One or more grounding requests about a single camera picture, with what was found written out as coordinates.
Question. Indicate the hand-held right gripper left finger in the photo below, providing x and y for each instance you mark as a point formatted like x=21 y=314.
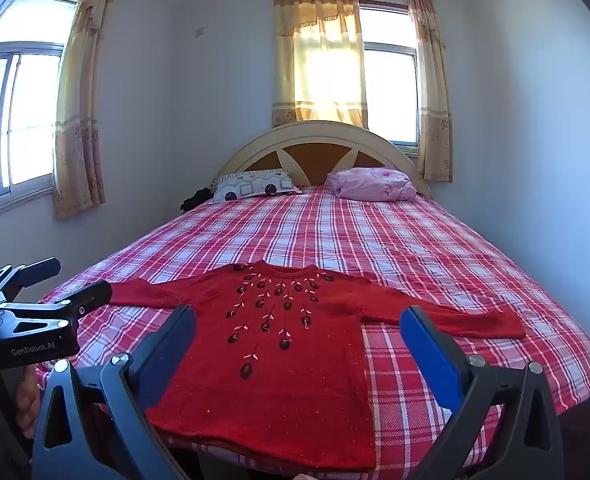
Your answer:
x=175 y=340

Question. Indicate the white patterned pillow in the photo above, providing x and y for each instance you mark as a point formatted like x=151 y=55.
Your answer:
x=255 y=185

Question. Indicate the yellow curtain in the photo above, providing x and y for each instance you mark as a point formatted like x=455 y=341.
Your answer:
x=432 y=85
x=80 y=110
x=320 y=60

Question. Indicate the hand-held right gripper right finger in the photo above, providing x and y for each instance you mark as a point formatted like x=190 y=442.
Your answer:
x=432 y=355

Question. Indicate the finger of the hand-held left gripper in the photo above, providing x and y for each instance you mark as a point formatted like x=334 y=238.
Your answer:
x=85 y=300
x=30 y=272

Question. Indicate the red plaid bed sheet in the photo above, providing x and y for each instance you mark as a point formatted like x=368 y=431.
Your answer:
x=375 y=240

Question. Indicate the pink floral pillow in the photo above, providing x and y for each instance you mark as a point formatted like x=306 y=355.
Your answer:
x=370 y=185

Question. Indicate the red embroidered sweater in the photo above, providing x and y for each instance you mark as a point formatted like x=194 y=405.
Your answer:
x=285 y=385

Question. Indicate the cream wooden headboard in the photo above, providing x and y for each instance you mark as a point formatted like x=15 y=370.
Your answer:
x=295 y=140

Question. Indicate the dark cloth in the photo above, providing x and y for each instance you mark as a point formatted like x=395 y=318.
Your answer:
x=197 y=200

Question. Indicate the person's left hand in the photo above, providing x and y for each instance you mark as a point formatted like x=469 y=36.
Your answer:
x=26 y=402

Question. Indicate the window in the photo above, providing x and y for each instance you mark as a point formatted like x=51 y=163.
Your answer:
x=390 y=85
x=25 y=100

